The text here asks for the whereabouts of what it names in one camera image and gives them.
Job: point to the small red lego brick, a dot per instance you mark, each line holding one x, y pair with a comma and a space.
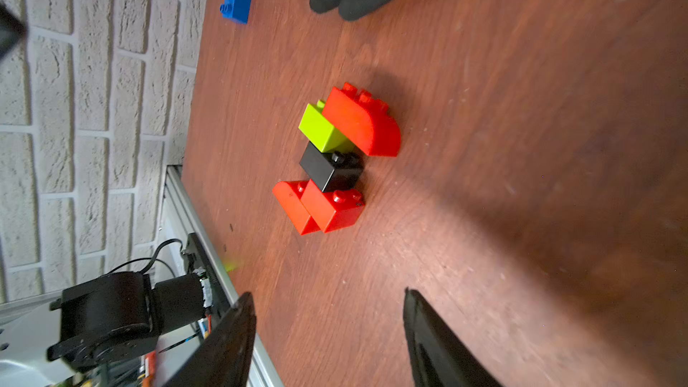
310, 209

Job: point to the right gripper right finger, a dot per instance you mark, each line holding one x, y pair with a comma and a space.
437, 356

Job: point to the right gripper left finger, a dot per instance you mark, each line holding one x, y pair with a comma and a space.
224, 359

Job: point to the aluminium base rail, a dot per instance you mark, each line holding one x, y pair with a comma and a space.
179, 220

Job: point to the blue lego brick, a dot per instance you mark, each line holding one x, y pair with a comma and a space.
236, 10

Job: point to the green lego brick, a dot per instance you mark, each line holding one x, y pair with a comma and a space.
321, 132

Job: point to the black lego brick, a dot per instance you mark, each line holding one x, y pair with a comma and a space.
331, 171

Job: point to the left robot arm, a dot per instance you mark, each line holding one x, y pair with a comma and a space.
112, 319

